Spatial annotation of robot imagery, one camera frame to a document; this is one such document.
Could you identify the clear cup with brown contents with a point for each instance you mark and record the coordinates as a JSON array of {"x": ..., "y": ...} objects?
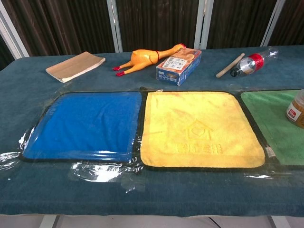
[{"x": 297, "y": 109}]

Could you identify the yellow microfibre cloth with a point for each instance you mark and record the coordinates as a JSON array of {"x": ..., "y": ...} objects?
[{"x": 190, "y": 114}]

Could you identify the blue orange cracker box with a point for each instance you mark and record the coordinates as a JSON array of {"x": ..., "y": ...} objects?
[{"x": 178, "y": 64}]

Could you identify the yellow rubber chicken toy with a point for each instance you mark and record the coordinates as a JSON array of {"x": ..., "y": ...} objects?
[{"x": 142, "y": 58}]

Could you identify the blue microfibre cloth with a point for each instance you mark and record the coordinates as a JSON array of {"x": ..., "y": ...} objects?
[{"x": 83, "y": 123}]

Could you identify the clear plastic sheet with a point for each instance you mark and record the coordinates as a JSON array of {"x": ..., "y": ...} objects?
[{"x": 95, "y": 173}]

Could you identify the wooden drumstick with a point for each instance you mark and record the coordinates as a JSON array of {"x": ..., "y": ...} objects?
[{"x": 229, "y": 66}]

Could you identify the brown paper notebook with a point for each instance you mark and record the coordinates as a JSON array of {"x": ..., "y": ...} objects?
[{"x": 73, "y": 66}]

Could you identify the clear bottle with red label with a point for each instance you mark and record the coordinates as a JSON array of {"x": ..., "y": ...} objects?
[{"x": 255, "y": 60}]

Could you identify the green microfibre cloth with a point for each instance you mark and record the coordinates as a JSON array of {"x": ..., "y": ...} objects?
[{"x": 268, "y": 123}]

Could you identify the dark teal table cover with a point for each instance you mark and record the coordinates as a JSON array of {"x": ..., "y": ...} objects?
[{"x": 35, "y": 194}]

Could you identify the white partition post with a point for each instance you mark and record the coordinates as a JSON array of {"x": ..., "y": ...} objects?
[
  {"x": 273, "y": 23},
  {"x": 115, "y": 28},
  {"x": 202, "y": 23},
  {"x": 12, "y": 35}
]

